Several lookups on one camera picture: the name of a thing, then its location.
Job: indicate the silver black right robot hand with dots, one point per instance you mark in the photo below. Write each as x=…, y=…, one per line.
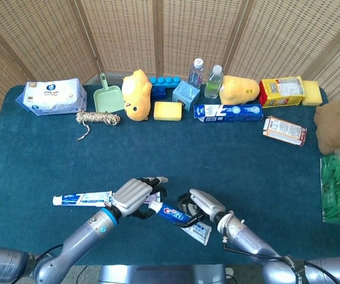
x=208, y=204

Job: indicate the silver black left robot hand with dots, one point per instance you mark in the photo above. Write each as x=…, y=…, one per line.
x=129, y=195

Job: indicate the blue red-logo toothpaste tube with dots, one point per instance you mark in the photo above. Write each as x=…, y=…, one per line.
x=172, y=214

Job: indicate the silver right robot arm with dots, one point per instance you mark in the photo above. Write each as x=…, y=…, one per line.
x=246, y=236

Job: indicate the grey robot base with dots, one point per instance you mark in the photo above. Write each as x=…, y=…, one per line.
x=158, y=275

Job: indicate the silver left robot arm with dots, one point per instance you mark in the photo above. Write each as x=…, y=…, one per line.
x=81, y=239

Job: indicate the purple toothpaste tube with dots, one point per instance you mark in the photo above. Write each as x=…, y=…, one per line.
x=157, y=196

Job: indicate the blue white toothpaste tube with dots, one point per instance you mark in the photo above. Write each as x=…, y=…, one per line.
x=81, y=198

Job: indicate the blue toothpaste carton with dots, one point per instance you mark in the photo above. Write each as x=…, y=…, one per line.
x=229, y=114

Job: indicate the teal table cloth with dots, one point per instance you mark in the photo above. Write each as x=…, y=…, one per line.
x=169, y=154

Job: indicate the yellow sponge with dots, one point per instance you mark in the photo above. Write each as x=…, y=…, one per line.
x=312, y=93
x=168, y=111

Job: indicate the green plastic dustpan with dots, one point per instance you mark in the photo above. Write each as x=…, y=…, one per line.
x=109, y=100

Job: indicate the yellow duck plush with face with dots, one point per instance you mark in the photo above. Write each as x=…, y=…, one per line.
x=137, y=97

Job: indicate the orange white carton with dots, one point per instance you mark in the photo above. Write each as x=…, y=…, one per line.
x=285, y=130

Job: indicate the blue building block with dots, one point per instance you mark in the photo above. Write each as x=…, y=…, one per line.
x=158, y=88

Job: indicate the light blue small box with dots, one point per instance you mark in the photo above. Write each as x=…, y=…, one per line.
x=184, y=94

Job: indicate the yellow plush toy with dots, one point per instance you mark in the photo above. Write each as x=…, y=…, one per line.
x=239, y=90

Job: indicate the bottle with green liquid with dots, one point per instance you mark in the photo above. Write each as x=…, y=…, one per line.
x=213, y=85

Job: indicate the white blue tissue pack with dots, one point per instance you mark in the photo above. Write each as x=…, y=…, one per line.
x=51, y=97

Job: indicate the clear water bottle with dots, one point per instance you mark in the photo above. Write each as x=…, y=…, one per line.
x=195, y=75

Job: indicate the yellow red snack box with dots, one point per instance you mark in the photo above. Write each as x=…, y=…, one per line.
x=279, y=94

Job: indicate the brown plush toy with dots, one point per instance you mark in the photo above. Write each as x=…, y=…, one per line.
x=335, y=127

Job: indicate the woven rattan folding screen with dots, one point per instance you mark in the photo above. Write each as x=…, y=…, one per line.
x=187, y=29

